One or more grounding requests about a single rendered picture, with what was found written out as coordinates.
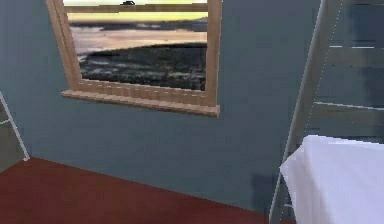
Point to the wooden framed window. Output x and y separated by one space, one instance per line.
143 96

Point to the white bed sheet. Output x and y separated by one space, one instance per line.
336 183

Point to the grey room door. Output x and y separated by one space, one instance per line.
6 143

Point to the grey bed frame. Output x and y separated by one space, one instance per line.
346 83

